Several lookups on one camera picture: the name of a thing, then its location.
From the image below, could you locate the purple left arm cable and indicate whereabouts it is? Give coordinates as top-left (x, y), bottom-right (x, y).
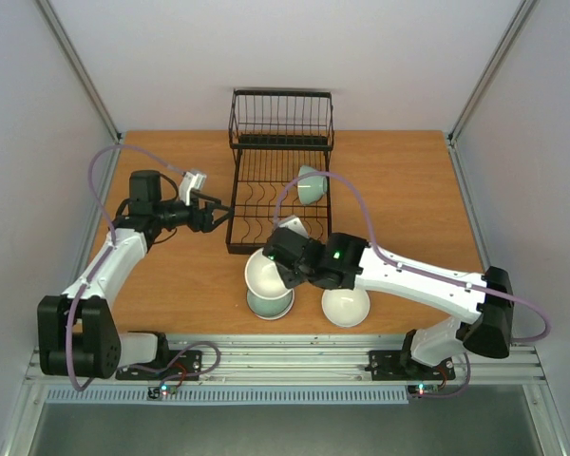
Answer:
top-left (66, 144), bottom-right (221, 392)

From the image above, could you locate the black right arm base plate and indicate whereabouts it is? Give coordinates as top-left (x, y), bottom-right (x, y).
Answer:
top-left (365, 350), bottom-right (456, 381)

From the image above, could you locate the orange bowl white inside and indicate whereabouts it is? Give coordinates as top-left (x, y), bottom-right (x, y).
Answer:
top-left (244, 249), bottom-right (291, 300)

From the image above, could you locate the grey slotted cable duct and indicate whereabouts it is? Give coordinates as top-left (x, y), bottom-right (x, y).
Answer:
top-left (46, 385), bottom-right (409, 407)

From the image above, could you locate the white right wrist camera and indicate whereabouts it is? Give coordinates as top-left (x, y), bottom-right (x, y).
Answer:
top-left (277, 215), bottom-right (309, 238)

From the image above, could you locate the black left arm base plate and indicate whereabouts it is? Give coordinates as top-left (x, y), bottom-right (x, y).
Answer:
top-left (115, 349), bottom-right (203, 382)

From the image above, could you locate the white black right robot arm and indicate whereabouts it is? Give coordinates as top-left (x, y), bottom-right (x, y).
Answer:
top-left (261, 227), bottom-right (513, 377)

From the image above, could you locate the aluminium rail frame front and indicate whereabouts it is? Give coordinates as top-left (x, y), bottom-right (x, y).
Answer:
top-left (23, 332), bottom-right (547, 387)

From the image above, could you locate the black wire dish rack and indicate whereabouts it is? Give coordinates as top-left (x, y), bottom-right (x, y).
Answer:
top-left (225, 88), bottom-right (334, 255)

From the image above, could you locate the green circuit board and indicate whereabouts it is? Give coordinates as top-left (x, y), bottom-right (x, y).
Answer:
top-left (146, 385), bottom-right (179, 400)
top-left (408, 383), bottom-right (441, 396)

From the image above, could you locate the plain mint green bowl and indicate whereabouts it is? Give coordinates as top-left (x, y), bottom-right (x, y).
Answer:
top-left (296, 165), bottom-right (328, 205)

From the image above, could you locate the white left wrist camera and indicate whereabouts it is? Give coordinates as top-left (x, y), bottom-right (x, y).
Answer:
top-left (179, 169), bottom-right (207, 206)

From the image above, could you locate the right green circuit board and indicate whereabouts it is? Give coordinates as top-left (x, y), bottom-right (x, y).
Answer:
top-left (408, 383), bottom-right (441, 396)

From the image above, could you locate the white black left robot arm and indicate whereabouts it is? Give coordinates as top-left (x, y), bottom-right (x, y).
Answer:
top-left (37, 170), bottom-right (234, 380)

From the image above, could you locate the left green circuit board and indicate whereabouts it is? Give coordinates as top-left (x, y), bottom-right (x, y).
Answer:
top-left (146, 385), bottom-right (179, 400)

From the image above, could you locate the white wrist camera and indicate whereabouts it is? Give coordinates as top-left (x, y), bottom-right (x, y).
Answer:
top-left (277, 215), bottom-right (309, 238)
top-left (179, 169), bottom-right (207, 206)

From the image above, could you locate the green patterned bowl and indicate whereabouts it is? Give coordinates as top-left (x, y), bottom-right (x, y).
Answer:
top-left (246, 291), bottom-right (295, 321)

